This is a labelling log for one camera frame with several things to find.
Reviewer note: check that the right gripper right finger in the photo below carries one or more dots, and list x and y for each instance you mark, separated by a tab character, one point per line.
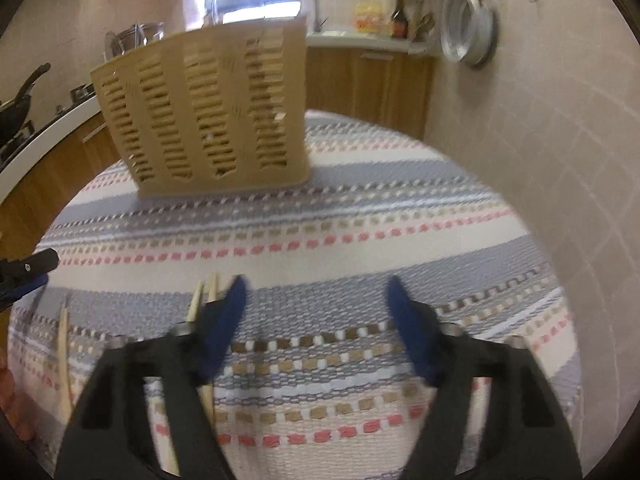
526	435

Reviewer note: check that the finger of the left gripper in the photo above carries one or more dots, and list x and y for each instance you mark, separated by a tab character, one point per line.
20	277

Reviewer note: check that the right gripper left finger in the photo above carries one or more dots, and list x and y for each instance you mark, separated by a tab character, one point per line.
109	433

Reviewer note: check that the wooden chopstick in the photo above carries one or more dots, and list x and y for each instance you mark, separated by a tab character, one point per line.
66	404
191	315

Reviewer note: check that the beige slotted plastic basket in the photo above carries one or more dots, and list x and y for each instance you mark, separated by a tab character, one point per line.
217	109

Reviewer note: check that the round metal steamer tray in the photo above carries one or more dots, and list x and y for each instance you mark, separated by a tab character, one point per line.
469	32

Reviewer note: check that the dark soy sauce bottle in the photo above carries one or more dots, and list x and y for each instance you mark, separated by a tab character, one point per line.
398	21

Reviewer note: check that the yellow detergent bottle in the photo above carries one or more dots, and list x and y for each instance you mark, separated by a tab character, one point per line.
368	17

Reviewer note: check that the black wok with handle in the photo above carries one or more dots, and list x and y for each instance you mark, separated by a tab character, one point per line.
13	113

